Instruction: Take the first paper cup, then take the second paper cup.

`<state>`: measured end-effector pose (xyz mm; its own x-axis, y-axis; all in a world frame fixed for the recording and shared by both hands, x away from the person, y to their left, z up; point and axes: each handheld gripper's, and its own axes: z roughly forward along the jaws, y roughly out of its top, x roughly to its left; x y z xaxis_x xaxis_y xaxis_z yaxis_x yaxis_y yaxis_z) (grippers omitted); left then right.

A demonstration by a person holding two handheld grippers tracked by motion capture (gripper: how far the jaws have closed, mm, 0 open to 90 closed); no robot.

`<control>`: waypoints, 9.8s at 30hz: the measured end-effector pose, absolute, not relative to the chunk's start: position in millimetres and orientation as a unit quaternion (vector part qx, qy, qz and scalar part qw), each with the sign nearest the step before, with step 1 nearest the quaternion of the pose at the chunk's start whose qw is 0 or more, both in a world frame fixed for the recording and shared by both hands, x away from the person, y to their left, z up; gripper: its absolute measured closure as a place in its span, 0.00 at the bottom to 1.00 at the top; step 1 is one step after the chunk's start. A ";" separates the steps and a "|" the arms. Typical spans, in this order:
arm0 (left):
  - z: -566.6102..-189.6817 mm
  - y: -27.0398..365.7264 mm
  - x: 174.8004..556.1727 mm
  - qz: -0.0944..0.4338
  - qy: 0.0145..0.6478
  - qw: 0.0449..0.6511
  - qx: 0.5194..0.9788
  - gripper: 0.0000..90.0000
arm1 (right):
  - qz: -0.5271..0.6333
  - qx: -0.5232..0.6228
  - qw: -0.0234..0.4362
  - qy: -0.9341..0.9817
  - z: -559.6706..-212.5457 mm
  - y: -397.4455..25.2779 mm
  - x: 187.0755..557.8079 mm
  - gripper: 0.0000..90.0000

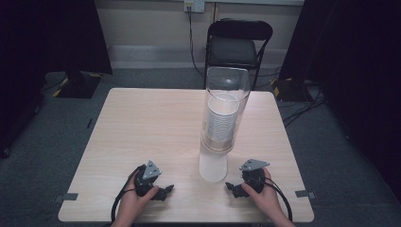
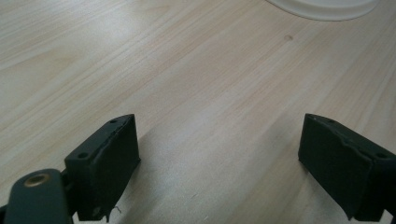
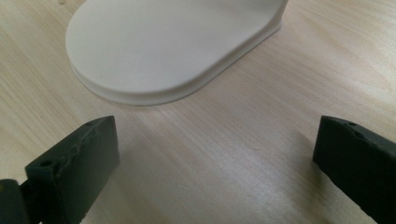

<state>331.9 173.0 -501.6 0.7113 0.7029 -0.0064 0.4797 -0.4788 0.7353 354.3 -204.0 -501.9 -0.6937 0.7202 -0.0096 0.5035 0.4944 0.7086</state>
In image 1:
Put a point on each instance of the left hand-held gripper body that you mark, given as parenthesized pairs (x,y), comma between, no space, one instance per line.
(148,176)

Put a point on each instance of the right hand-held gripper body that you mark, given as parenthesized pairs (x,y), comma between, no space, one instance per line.
(254,178)

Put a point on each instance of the person's right hand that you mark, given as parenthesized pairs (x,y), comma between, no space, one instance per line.
(266,200)

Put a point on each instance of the person's left hand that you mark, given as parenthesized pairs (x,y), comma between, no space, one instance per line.
(134,203)

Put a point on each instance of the clear tube cup dispenser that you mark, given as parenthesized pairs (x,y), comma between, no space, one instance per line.
(220,151)

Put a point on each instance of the grey tape strip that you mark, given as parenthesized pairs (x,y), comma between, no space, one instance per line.
(67,197)
(304,194)

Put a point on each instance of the stack of white paper cups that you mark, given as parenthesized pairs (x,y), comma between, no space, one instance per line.
(222,119)

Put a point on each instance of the black stand base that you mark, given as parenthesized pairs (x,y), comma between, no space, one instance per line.
(291,90)
(78,85)

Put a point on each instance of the black folding chair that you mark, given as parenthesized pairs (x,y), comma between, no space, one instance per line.
(235,47)

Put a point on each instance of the dark curtain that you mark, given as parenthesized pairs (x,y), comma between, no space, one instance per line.
(47,41)
(356,63)

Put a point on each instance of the white wall socket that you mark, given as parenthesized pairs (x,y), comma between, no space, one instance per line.
(194,5)

